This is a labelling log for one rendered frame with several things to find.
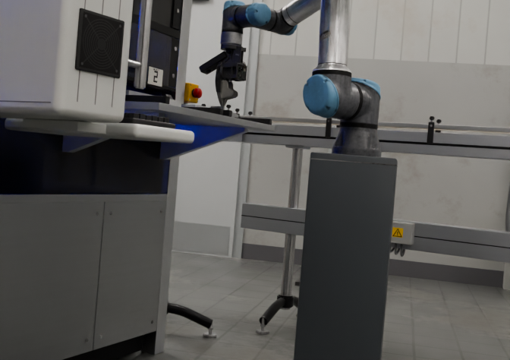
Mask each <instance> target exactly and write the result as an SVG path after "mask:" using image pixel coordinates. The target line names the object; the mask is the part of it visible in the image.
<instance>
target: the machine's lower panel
mask: <svg viewBox="0 0 510 360"><path fill-rule="evenodd" d="M167 196H168V195H167V194H0V360H63V359H66V358H70V357H73V356H76V355H79V354H83V353H85V352H89V351H92V350H95V349H99V348H102V347H105V346H110V345H112V344H115V343H119V342H122V341H125V340H127V339H132V338H134V337H137V336H142V335H144V334H147V333H152V332H154V331H156V324H157V314H158V304H159V287H160V276H161V267H162V249H163V239H164V230H165V212H166V202H167Z"/></svg>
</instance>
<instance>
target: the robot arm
mask: <svg viewBox="0 0 510 360"><path fill-rule="evenodd" d="M319 10H320V36H319V51H318V65H317V67H316V68H314V69H313V71H312V76H311V77H310V78H308V80H307V83H306V84H305V85H304V89H303V98H304V104H305V106H306V107H307V108H308V109H309V111H310V112H312V113H313V114H314V115H319V116H321V117H323V118H336V119H340V125H339V131H338V134H337V137H336V139H335V142H334V144H333V146H332V153H337V154H347V155H357V156H377V157H381V153H382V151H381V147H380V144H379V138H378V134H377V128H378V120H379V102H380V100H381V95H380V86H379V85H378V83H376V82H374V81H371V80H367V79H363V78H358V77H351V71H350V70H349V69H348V67H347V60H348V30H349V14H350V0H293V1H291V2H290V3H288V4H287V5H286V6H284V7H283V8H281V9H280V10H278V11H277V10H274V9H271V8H269V7H268V6H267V4H265V3H262V2H260V3H259V2H255V3H252V4H249V5H245V4H244V3H243V2H242V1H238V0H228V1H226V2H225V4H224V8H223V12H222V32H221V42H220V44H221V50H223V51H224V52H221V53H220V54H218V55H217V56H215V57H214V58H211V59H210V60H209V61H207V62H205V63H204V64H202V65H201V66H200V67H199V69H200V72H202V73H204V74H209V73H211V72H213V71H214V70H216V79H215V83H216V92H217V97H218V99H219V103H220V106H225V104H226V103H227V100H229V99H234V98H236V97H238V92H237V91H236V90H234V88H233V87H234V84H233V83H232V81H245V80H246V76H247V66H246V64H245V62H244V63H243V57H244V52H246V48H243V47H242V39H243V31H244V28H247V27H255V28H258V29H261V30H267V31H270V32H273V33H277V34H279V35H286V36H290V35H292V34H293V33H294V32H295V31H296V29H297V26H298V24H299V23H300V22H301V21H303V20H305V19H307V18H308V17H309V16H311V15H312V14H314V13H316V12H318V11H319Z"/></svg>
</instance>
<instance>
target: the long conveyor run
mask: <svg viewBox="0 0 510 360"><path fill-rule="evenodd" d="M235 111H236V113H235V114H237V115H238V118H268V119H272V122H283V123H298V124H315V125H326V127H318V126H303V125H274V124H272V125H274V126H275V131H253V130H248V132H247V133H245V134H243V138H242V141H226V142H238V143H249V144H272V145H284V146H285V145H295V146H305V147H318V148H329V149H332V146H333V144H334V142H335V139H336V137H337V134H338V131H339V125H340V119H339V120H332V118H326V119H314V118H281V117H264V116H251V115H252V112H248V114H249V116H247V115H240V114H238V112H239V111H240V109H236V110H235ZM434 119H435V117H434V116H430V120H431V122H429V124H415V123H398V122H378V128H407V129H422V130H428V132H422V131H393V130H378V129H377V134H378V138H379V144H380V147H381V151H382V152H387V153H409V154H421V155H433V156H456V157H467V158H479V159H501V160H510V136H498V135H482V134H453V133H441V131H468V132H483V133H500V134H510V128H499V127H482V126H465V125H440V124H439V123H441V122H442V120H441V119H437V120H436V122H437V123H438V125H435V122H433V120H434ZM332 125H337V127H336V128H334V127H332ZM434 130H435V132H434Z"/></svg>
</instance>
